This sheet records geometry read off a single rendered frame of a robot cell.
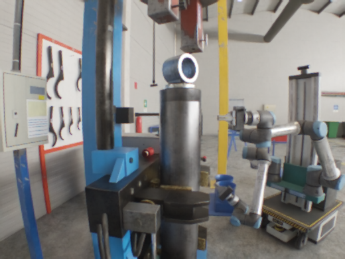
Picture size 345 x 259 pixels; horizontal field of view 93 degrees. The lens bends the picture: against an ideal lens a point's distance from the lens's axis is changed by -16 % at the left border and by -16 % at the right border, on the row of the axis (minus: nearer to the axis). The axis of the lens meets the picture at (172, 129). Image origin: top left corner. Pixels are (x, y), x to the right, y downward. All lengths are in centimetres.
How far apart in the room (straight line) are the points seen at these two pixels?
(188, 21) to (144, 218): 106
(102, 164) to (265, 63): 1199
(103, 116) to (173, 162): 39
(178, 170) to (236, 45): 1177
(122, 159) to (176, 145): 25
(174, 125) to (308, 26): 1358
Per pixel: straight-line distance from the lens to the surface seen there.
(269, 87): 1230
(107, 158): 90
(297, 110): 239
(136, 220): 76
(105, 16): 104
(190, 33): 121
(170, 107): 90
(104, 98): 93
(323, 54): 1403
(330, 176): 198
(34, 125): 124
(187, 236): 110
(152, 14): 89
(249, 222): 163
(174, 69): 94
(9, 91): 116
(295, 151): 242
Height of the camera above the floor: 136
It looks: 5 degrees down
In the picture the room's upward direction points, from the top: straight up
